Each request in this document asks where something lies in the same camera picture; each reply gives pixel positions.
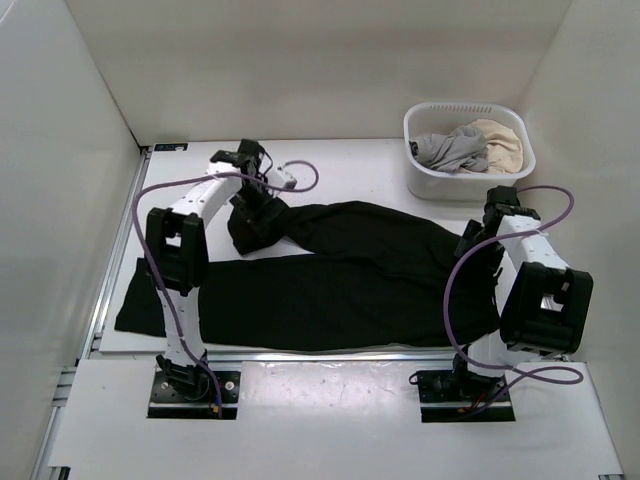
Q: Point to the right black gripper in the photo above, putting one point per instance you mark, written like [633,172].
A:
[466,242]

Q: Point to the black trousers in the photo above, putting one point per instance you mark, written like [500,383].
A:
[366,276]

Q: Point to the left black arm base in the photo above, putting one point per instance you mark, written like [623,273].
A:
[189,392]

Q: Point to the black label sticker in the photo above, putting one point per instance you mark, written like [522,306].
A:
[170,147]

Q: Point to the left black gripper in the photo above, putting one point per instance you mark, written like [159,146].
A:
[256,217]

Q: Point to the grey garment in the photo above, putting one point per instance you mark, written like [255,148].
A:
[464,148]

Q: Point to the left aluminium table rail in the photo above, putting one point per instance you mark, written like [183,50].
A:
[92,332]

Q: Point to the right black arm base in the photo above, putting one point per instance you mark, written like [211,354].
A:
[449,397]

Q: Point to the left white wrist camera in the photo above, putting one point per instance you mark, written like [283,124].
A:
[281,178]

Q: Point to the front aluminium table rail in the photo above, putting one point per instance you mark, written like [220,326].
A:
[393,355]

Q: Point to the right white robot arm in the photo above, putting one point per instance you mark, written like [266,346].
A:
[545,312]

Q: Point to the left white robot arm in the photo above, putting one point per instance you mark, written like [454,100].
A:
[175,245]

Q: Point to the white plastic laundry basket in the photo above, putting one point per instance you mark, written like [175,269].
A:
[441,117]

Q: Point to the cream garment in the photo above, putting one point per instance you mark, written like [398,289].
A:
[504,147]

